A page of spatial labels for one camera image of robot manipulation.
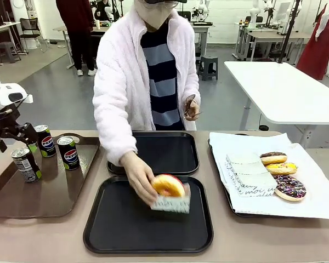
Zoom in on grey desk beside background person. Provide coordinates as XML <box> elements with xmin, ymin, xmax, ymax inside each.
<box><xmin>53</xmin><ymin>25</ymin><xmax>110</xmax><ymax>70</ymax></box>

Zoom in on person in pink fleece jacket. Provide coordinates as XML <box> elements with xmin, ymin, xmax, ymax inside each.
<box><xmin>92</xmin><ymin>0</ymin><xmax>201</xmax><ymax>167</ymax></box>

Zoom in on metal perforated serving tongs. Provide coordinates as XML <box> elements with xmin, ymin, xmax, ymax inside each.
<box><xmin>184</xmin><ymin>94</ymin><xmax>203</xmax><ymax>120</ymax></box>

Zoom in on grey workbench with equipment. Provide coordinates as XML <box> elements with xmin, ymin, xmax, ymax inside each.
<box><xmin>232</xmin><ymin>21</ymin><xmax>313</xmax><ymax>61</ymax></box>

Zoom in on red glazed donut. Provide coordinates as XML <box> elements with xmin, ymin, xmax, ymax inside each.
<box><xmin>151</xmin><ymin>174</ymin><xmax>186</xmax><ymax>198</ymax></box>
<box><xmin>150</xmin><ymin>183</ymin><xmax>192</xmax><ymax>214</ymax></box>

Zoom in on white paper sheet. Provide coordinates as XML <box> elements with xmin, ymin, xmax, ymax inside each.
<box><xmin>209</xmin><ymin>131</ymin><xmax>329</xmax><ymax>220</ymax></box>

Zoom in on beige face mask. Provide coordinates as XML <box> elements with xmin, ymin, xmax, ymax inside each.
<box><xmin>133</xmin><ymin>0</ymin><xmax>179</xmax><ymax>30</ymax></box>

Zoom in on Pepsi can showing barcode label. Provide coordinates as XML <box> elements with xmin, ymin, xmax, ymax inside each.
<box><xmin>10</xmin><ymin>147</ymin><xmax>42</xmax><ymax>184</ymax></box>

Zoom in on person's right hand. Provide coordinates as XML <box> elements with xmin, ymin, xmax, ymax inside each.
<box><xmin>120</xmin><ymin>150</ymin><xmax>159</xmax><ymax>205</ymax></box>

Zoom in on black slanted stand pole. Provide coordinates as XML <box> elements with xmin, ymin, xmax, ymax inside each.
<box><xmin>277</xmin><ymin>0</ymin><xmax>303</xmax><ymax>64</ymax></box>

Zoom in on dark grey low stool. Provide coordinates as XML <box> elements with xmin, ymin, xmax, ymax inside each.
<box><xmin>0</xmin><ymin>41</ymin><xmax>21</xmax><ymax>64</ymax></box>

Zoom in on Pepsi can with upright logo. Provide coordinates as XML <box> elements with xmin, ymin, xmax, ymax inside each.
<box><xmin>33</xmin><ymin>124</ymin><xmax>57</xmax><ymax>158</ymax></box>

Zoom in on pepsi can with logo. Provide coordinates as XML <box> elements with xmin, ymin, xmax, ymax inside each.
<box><xmin>33</xmin><ymin>124</ymin><xmax>57</xmax><ymax>158</ymax></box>
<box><xmin>56</xmin><ymin>136</ymin><xmax>81</xmax><ymax>171</ymax></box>

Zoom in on brown plastic tray with handles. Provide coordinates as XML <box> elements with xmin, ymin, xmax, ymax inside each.
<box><xmin>0</xmin><ymin>133</ymin><xmax>101</xmax><ymax>220</ymax></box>

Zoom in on person's left forearm pink sleeve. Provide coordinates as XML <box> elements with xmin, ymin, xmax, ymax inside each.
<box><xmin>179</xmin><ymin>71</ymin><xmax>201</xmax><ymax>104</ymax></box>

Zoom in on grey plastic step stool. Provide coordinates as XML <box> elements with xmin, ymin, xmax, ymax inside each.
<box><xmin>198</xmin><ymin>55</ymin><xmax>219</xmax><ymax>81</ymax></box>

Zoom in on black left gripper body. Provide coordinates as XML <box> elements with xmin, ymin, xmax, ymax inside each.
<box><xmin>0</xmin><ymin>109</ymin><xmax>20</xmax><ymax>144</ymax></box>

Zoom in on background person in dark clothes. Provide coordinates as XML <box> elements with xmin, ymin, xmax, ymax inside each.
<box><xmin>55</xmin><ymin>0</ymin><xmax>98</xmax><ymax>77</ymax></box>

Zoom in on yellow glazed donut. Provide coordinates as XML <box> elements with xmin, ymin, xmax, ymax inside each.
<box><xmin>265</xmin><ymin>162</ymin><xmax>298</xmax><ymax>176</ymax></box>

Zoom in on person's left hand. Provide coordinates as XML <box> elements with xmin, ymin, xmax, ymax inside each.
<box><xmin>182</xmin><ymin>94</ymin><xmax>202</xmax><ymax>122</ymax></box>

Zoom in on chocolate glazed donut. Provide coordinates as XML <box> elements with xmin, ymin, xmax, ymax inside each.
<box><xmin>259</xmin><ymin>151</ymin><xmax>288</xmax><ymax>166</ymax></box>

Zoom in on person's right forearm pink sleeve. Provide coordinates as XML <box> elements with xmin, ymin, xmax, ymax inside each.
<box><xmin>98</xmin><ymin>109</ymin><xmax>138</xmax><ymax>167</ymax></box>

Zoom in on grey desk behind person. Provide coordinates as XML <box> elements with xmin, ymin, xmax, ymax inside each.
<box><xmin>190</xmin><ymin>21</ymin><xmax>216</xmax><ymax>60</ymax></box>

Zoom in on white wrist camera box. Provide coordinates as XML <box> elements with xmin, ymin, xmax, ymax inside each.
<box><xmin>4</xmin><ymin>84</ymin><xmax>33</xmax><ymax>105</ymax></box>

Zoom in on red dress on mannequin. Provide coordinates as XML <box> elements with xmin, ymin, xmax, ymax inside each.
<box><xmin>296</xmin><ymin>0</ymin><xmax>329</xmax><ymax>81</ymax></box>

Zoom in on large white folding table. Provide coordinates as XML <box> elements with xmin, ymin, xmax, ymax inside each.
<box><xmin>224</xmin><ymin>60</ymin><xmax>329</xmax><ymax>138</ymax></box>

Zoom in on black square serving tray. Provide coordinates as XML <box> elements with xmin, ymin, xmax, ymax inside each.
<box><xmin>106</xmin><ymin>131</ymin><xmax>200</xmax><ymax>176</ymax></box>
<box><xmin>83</xmin><ymin>175</ymin><xmax>214</xmax><ymax>254</ymax></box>

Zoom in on black tray under white paper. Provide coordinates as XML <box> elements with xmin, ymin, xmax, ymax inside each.
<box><xmin>207</xmin><ymin>133</ymin><xmax>329</xmax><ymax>219</ymax></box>

